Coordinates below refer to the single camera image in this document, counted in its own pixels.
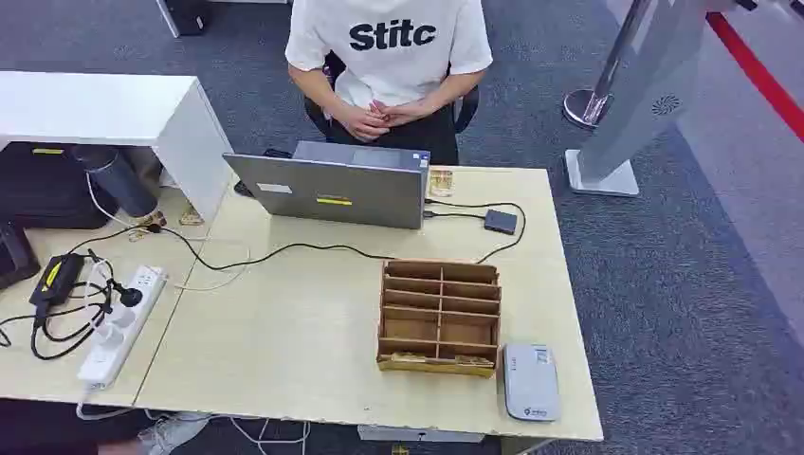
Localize white side desk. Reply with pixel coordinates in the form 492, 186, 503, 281
0, 70, 235, 223

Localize black cabinet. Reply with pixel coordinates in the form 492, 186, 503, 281
155, 0, 213, 39

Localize grey under-desk bracket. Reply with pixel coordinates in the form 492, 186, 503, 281
356, 425, 486, 446

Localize grey card reader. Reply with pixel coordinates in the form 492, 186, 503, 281
502, 342, 562, 423

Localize black hub cable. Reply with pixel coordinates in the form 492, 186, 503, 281
423, 198, 528, 265

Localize white cable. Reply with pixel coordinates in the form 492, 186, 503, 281
84, 173, 252, 293

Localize wooden card box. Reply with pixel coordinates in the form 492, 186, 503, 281
375, 258, 503, 380

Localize black office chair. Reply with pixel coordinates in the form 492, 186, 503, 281
303, 49, 481, 139

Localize gold cards in box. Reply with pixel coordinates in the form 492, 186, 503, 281
377, 352, 498, 378

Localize stack of cards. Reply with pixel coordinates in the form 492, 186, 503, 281
428, 167, 455, 198

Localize black usb hub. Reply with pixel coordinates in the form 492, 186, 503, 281
483, 208, 520, 237

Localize person's right hand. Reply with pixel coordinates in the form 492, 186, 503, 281
340, 105, 392, 143

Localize grey laptop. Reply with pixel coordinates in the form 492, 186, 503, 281
223, 140, 432, 231

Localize long black power cable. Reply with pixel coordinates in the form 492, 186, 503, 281
65, 223, 397, 272

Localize person's left hand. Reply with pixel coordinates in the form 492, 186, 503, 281
370, 99, 430, 130

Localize grey standing panel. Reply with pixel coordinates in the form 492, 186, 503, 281
563, 0, 714, 198

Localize chrome stanchion post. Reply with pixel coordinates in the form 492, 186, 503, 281
561, 0, 652, 131

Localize person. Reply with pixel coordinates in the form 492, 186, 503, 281
284, 0, 494, 167

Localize grey shoe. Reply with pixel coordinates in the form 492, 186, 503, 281
137, 411, 213, 455

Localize black bag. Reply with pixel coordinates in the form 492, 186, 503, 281
0, 141, 121, 231

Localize black plug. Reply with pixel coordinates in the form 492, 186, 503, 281
110, 281, 145, 310

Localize white power strip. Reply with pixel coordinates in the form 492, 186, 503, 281
76, 264, 169, 391

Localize dark cylindrical flask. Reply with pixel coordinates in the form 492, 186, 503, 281
68, 144, 160, 220

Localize black power adapter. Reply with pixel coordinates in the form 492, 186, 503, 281
28, 252, 86, 308

